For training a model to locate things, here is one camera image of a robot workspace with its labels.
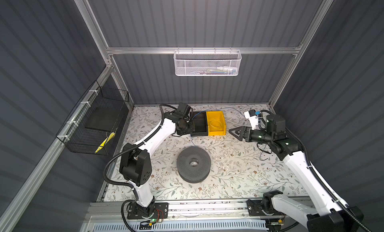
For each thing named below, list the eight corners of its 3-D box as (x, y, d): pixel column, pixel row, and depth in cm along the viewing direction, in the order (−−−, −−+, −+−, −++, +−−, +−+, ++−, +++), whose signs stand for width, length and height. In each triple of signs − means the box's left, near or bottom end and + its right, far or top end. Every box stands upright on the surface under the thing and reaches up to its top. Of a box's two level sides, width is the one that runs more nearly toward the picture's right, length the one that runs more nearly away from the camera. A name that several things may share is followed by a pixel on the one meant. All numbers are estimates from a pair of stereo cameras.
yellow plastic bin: (207, 136, 104) (208, 130, 98) (206, 115, 116) (206, 109, 110) (225, 136, 103) (227, 130, 98) (222, 115, 116) (223, 109, 110)
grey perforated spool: (176, 183, 84) (175, 179, 79) (179, 151, 97) (178, 146, 92) (211, 183, 84) (212, 179, 79) (209, 151, 97) (209, 146, 92)
